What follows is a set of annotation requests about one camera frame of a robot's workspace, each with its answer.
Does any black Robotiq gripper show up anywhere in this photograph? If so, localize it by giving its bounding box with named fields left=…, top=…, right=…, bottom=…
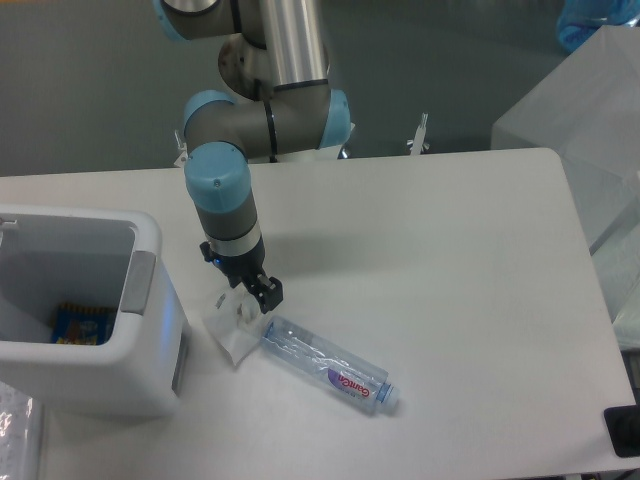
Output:
left=199, top=239, right=283, bottom=314

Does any white plastic bag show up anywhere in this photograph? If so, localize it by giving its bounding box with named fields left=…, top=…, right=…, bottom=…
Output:
left=203, top=288, right=270, bottom=367

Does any clear plastic water bottle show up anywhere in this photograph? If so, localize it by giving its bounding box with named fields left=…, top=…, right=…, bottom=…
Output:
left=260, top=316, right=400, bottom=415

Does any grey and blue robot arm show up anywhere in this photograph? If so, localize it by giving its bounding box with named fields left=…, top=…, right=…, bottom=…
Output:
left=153, top=1, right=351, bottom=313

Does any white plastic trash can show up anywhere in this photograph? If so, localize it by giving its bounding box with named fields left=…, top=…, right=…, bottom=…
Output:
left=1, top=204, right=190, bottom=417

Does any blue snack wrapper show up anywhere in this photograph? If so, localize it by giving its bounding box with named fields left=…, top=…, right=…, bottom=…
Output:
left=50, top=302, right=116, bottom=346

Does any clear patterned plastic sheet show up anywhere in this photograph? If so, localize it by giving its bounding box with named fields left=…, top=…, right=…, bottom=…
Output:
left=1, top=383, right=43, bottom=479

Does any translucent plastic storage box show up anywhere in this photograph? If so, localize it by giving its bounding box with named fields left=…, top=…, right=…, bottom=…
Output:
left=490, top=23, right=640, bottom=256

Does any black device at table edge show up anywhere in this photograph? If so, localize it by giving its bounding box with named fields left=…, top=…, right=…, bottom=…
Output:
left=604, top=405, right=640, bottom=458

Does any blue plastic bag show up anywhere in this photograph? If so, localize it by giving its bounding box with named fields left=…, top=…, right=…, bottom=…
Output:
left=556, top=0, right=639, bottom=53

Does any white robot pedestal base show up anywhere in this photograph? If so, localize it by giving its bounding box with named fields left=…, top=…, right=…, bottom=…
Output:
left=172, top=112, right=431, bottom=168

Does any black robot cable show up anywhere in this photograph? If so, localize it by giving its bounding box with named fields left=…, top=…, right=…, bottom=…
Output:
left=252, top=78, right=279, bottom=164

